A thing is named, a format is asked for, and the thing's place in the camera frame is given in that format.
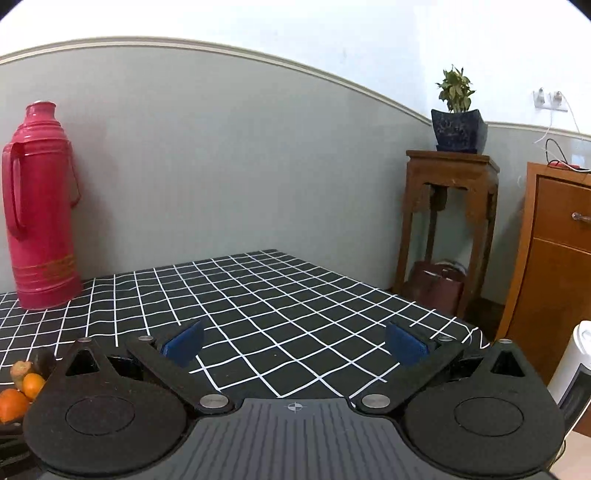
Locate white wall outlet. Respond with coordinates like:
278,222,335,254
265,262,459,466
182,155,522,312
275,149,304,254
533,87,570,112

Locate red thermos flask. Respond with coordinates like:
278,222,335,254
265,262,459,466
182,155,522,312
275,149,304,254
0,100,85,311

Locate white tower heater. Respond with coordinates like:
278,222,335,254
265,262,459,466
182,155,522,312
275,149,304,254
547,319,591,437

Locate dark brown round fruit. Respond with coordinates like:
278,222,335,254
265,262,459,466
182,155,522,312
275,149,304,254
32,352,58,378

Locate wooden plant stand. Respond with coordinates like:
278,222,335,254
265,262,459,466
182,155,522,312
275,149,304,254
392,150,501,320

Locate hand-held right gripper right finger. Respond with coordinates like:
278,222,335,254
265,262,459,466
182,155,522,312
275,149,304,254
355,320,544,414

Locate black cable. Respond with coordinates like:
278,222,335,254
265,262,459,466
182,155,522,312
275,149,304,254
545,137,591,174

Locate potted plant in blue pot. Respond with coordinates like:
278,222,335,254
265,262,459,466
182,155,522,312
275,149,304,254
430,65,489,154

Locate black white checkered tablecloth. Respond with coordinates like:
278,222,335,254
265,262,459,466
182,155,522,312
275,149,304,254
0,249,492,418

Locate wooden cabinet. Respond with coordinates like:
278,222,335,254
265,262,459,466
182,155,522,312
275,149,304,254
496,161,591,387

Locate brown bag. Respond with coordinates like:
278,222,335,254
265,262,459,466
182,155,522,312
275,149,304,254
406,260,467,317

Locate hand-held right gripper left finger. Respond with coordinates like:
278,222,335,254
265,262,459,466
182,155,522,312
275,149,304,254
50,319,236,414

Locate wall socket with cables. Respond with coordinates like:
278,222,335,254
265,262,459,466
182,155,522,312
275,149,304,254
533,91,591,145

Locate tan brown fruit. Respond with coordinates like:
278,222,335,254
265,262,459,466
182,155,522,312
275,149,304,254
10,360,34,391

